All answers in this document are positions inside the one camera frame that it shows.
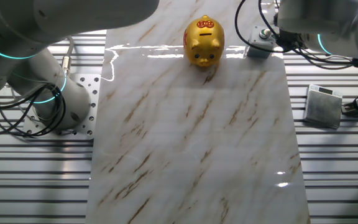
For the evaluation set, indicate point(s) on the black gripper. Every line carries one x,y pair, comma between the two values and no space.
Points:
287,40

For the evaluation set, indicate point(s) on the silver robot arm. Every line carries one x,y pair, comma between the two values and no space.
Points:
73,15

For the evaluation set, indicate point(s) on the golden piggy bank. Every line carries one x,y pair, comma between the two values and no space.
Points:
202,46

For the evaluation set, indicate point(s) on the grey push button box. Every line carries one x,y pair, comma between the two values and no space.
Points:
258,49

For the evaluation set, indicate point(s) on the marble pattern mat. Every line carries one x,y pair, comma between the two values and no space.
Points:
182,140

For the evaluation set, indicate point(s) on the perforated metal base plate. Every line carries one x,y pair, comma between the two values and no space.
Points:
89,102

